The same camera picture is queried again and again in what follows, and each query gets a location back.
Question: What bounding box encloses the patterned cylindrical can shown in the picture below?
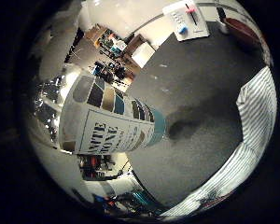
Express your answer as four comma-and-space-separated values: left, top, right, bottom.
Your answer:
58, 74, 168, 156

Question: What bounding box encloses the cluttered wooden shelf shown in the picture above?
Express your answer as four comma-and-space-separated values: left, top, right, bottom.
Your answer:
84, 23, 129, 59

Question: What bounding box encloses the white grey striped cloth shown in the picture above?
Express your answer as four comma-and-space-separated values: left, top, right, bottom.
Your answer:
160, 64, 278, 218

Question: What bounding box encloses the brown wooden bowl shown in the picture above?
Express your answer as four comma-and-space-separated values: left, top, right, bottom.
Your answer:
223, 17, 267, 49

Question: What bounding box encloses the cardboard box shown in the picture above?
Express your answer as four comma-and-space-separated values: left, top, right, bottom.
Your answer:
124, 33, 157, 70

